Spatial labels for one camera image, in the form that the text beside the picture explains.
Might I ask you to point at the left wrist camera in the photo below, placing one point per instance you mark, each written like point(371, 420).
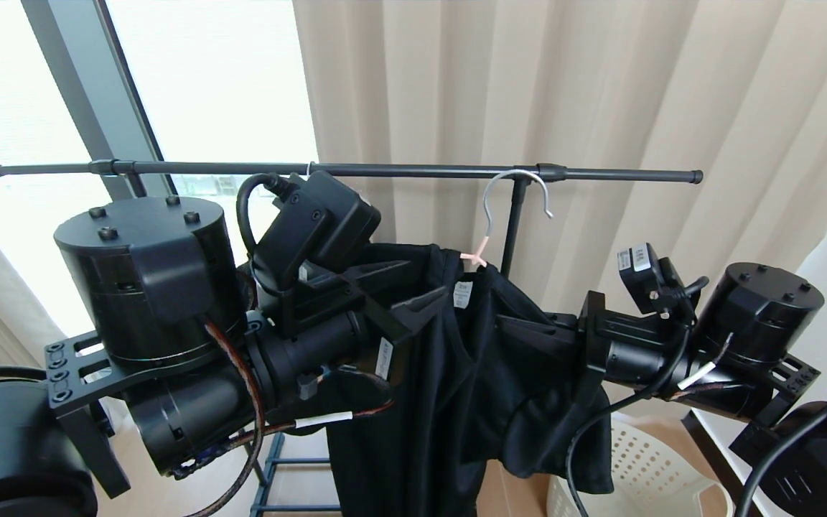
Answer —
point(313, 230)

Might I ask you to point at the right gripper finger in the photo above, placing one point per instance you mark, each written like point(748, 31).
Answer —
point(550, 332)

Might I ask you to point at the beige curtain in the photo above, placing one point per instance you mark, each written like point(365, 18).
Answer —
point(564, 86)

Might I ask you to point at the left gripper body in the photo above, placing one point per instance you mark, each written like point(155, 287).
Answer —
point(327, 352)

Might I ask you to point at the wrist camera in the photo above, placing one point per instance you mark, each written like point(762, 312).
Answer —
point(313, 230)
point(647, 280)

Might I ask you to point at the white laundry basket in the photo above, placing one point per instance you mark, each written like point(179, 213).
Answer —
point(643, 467)

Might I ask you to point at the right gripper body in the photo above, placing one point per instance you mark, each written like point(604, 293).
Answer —
point(629, 345)

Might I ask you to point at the black garment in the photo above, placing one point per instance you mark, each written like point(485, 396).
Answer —
point(456, 402)

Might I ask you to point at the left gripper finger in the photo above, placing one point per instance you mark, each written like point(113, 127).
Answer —
point(377, 274)
point(417, 309)

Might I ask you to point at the black clothes rack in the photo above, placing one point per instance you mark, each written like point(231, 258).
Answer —
point(421, 171)

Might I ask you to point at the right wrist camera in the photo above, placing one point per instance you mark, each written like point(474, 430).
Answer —
point(647, 280)

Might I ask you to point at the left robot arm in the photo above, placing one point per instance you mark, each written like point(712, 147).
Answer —
point(148, 287)

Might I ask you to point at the window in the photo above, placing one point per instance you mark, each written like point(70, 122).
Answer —
point(227, 86)

